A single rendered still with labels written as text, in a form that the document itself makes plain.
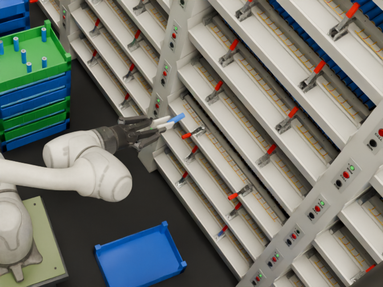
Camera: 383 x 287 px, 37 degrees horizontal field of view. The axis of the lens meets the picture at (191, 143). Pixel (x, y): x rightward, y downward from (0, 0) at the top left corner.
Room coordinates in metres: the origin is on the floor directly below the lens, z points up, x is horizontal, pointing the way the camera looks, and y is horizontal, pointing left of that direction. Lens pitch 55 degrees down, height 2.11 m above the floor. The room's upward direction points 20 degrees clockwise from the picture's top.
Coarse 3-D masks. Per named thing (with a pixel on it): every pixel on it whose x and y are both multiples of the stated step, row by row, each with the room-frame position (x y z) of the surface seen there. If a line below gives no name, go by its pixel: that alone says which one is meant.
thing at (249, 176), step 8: (192, 104) 1.25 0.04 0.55; (200, 112) 1.22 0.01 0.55; (200, 120) 1.20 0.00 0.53; (208, 120) 1.20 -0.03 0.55; (208, 128) 1.18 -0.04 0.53; (208, 136) 1.15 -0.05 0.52; (216, 136) 1.15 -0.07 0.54; (224, 144) 1.13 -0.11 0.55; (232, 152) 1.11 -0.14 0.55; (232, 160) 1.09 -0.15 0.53; (240, 160) 1.09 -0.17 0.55; (240, 168) 1.06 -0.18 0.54; (248, 176) 1.04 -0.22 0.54; (256, 184) 1.02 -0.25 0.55; (264, 192) 1.00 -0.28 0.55; (264, 200) 0.98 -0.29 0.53; (272, 200) 0.98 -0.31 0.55; (264, 208) 0.96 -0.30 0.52; (272, 208) 0.96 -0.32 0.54; (280, 216) 0.94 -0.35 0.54
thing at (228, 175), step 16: (176, 96) 1.27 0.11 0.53; (192, 96) 1.29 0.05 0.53; (176, 112) 1.22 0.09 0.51; (192, 128) 1.17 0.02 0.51; (208, 144) 1.13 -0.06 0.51; (208, 160) 1.10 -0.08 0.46; (224, 160) 1.09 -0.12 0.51; (224, 176) 1.03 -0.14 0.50; (240, 176) 1.05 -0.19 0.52; (256, 208) 0.95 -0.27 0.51; (272, 224) 0.92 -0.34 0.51
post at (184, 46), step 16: (176, 0) 1.29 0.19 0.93; (192, 0) 1.25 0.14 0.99; (176, 16) 1.28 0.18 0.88; (192, 16) 1.25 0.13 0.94; (176, 48) 1.26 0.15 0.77; (192, 48) 1.28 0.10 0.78; (160, 64) 1.30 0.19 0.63; (176, 64) 1.25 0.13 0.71; (176, 80) 1.25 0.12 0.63; (160, 96) 1.27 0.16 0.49; (160, 112) 1.26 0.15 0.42; (144, 128) 1.30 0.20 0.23; (160, 144) 1.26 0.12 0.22; (144, 160) 1.27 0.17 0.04
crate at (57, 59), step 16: (32, 32) 1.40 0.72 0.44; (48, 32) 1.43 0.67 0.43; (32, 48) 1.35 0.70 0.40; (48, 48) 1.38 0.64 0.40; (0, 64) 1.23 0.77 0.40; (16, 64) 1.25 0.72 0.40; (32, 64) 1.28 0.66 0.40; (48, 64) 1.31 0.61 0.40; (64, 64) 1.30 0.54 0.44; (0, 80) 1.16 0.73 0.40; (16, 80) 1.16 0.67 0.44; (32, 80) 1.21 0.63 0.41
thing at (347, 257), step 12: (336, 228) 0.85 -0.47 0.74; (324, 240) 0.82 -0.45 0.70; (336, 240) 0.82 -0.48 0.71; (348, 240) 0.83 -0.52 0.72; (324, 252) 0.78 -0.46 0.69; (336, 252) 0.79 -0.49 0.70; (348, 252) 0.80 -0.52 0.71; (360, 252) 0.80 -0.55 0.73; (336, 264) 0.76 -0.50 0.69; (348, 264) 0.77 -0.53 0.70; (360, 264) 0.78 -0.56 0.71; (372, 264) 0.77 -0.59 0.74; (348, 276) 0.74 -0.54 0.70; (360, 276) 0.73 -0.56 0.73
